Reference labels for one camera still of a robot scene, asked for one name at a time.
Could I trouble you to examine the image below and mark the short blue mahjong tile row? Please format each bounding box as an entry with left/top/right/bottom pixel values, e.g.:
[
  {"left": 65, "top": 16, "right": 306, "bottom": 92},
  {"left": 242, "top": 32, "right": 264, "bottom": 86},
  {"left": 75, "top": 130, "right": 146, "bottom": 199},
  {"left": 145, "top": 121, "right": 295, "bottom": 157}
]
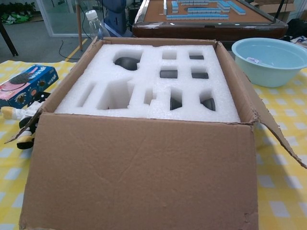
[{"left": 187, "top": 7, "right": 221, "bottom": 14}]

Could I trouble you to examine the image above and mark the wooden pole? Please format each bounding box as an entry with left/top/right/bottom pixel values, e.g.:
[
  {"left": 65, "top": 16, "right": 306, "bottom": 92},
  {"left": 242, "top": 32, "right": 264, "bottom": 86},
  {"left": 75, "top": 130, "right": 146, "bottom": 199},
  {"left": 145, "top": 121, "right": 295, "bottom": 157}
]
[{"left": 76, "top": 0, "right": 83, "bottom": 51}]

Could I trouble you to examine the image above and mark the clear plastic water bottle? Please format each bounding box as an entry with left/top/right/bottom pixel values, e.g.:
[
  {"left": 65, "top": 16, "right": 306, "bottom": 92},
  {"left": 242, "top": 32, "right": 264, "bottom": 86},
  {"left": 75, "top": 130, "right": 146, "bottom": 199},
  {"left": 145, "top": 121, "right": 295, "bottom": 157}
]
[{"left": 85, "top": 10, "right": 105, "bottom": 41}]

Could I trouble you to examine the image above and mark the light blue plastic basin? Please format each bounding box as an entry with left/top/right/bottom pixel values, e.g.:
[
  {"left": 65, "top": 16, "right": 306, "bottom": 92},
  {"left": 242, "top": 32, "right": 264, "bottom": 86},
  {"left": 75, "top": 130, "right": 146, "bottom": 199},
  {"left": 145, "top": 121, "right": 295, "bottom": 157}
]
[{"left": 231, "top": 38, "right": 307, "bottom": 88}]

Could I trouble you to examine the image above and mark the blue Oreo cookie box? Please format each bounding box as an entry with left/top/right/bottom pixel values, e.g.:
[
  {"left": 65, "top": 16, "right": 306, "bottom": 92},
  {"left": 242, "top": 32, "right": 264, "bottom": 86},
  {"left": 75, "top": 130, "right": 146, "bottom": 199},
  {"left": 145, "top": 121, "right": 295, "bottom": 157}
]
[{"left": 0, "top": 64, "right": 59, "bottom": 107}]

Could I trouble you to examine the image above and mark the diagonal blue mahjong tile row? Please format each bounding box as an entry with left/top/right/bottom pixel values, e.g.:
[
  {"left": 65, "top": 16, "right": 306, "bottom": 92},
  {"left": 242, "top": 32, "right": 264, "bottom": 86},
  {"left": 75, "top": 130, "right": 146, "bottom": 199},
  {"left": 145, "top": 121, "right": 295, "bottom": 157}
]
[{"left": 224, "top": 0, "right": 247, "bottom": 15}]

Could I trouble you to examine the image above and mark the blue chair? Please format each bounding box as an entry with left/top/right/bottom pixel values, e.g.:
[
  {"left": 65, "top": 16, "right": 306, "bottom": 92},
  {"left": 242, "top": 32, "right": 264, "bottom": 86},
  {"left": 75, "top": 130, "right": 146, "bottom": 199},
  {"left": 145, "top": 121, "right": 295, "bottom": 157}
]
[{"left": 103, "top": 0, "right": 128, "bottom": 38}]

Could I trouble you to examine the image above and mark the printed plastic package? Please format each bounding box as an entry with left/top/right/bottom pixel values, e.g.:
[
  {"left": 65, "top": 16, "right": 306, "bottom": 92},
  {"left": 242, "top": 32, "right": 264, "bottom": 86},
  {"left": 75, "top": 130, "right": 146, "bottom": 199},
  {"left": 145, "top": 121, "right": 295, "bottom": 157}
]
[{"left": 291, "top": 35, "right": 307, "bottom": 50}]

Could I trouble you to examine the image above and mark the long blue mahjong tile row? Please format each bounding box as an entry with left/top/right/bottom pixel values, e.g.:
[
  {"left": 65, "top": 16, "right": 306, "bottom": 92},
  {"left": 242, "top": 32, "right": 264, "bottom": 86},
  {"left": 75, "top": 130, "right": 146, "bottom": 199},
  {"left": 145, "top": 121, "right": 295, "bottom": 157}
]
[{"left": 166, "top": 14, "right": 229, "bottom": 21}]

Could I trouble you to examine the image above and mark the black floor cable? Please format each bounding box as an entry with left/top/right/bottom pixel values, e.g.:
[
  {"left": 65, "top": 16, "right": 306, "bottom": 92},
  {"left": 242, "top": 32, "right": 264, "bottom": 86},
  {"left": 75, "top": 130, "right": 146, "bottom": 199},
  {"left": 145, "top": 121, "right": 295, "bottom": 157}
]
[{"left": 59, "top": 39, "right": 72, "bottom": 58}]

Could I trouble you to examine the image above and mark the black table leg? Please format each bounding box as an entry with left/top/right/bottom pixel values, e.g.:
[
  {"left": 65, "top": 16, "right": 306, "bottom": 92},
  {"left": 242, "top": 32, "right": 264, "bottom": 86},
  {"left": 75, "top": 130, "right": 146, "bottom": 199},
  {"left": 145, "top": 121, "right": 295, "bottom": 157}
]
[{"left": 0, "top": 23, "right": 19, "bottom": 57}]

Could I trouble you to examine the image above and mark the brown mahjong table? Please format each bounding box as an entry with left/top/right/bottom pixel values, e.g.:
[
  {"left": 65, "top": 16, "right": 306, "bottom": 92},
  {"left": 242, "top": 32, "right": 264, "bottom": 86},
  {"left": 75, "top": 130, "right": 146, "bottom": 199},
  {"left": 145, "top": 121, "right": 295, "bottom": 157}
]
[{"left": 131, "top": 0, "right": 289, "bottom": 48}]

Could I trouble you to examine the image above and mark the white foam packing insert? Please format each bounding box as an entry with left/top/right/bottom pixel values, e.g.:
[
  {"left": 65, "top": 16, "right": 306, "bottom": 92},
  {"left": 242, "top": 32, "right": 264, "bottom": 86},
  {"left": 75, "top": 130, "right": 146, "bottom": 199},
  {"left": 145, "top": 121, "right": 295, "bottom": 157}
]
[{"left": 54, "top": 44, "right": 240, "bottom": 123}]

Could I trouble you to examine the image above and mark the green plant pile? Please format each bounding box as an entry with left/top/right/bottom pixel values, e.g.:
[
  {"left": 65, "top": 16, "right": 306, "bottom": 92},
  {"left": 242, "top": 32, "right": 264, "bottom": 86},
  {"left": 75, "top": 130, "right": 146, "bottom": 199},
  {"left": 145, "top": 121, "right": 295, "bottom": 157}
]
[{"left": 0, "top": 2, "right": 36, "bottom": 24}]

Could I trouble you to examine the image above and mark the black and white plush toy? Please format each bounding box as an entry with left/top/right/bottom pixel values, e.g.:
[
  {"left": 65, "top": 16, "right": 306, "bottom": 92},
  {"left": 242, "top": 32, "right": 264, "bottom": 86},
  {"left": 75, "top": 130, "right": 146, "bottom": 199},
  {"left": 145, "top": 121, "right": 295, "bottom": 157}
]
[{"left": 0, "top": 92, "right": 52, "bottom": 150}]

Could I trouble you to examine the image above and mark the red cardboard shipping box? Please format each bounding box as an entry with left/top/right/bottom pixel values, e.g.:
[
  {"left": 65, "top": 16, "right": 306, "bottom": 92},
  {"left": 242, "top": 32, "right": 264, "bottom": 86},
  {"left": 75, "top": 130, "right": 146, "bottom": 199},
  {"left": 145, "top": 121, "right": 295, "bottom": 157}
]
[{"left": 4, "top": 35, "right": 307, "bottom": 230}]

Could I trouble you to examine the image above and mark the yellow checkered tablecloth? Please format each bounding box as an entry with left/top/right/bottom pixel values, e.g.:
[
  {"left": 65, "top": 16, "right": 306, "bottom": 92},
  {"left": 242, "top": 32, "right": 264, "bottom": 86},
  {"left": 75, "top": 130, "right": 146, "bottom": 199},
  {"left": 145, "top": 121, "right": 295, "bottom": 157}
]
[{"left": 0, "top": 59, "right": 307, "bottom": 230}]

